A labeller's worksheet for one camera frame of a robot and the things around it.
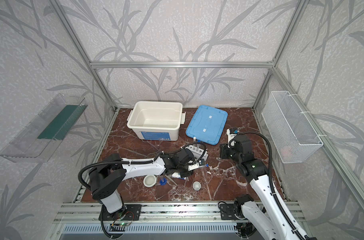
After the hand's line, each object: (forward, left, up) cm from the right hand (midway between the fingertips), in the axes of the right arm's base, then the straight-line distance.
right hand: (221, 140), depth 77 cm
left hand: (-6, +13, -16) cm, 22 cm away
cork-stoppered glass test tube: (+4, +14, -12) cm, 19 cm away
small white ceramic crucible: (-17, +13, -20) cm, 29 cm away
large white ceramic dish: (-15, +39, -19) cm, 46 cm away
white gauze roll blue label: (-12, +24, -18) cm, 32 cm away
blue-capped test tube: (-13, +19, -19) cm, 30 cm away
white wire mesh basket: (-7, -27, +13) cm, 30 cm away
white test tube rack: (+1, +11, -16) cm, 19 cm away
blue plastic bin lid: (+27, +4, -22) cm, 35 cm away
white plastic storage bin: (+32, +44, -23) cm, 59 cm away
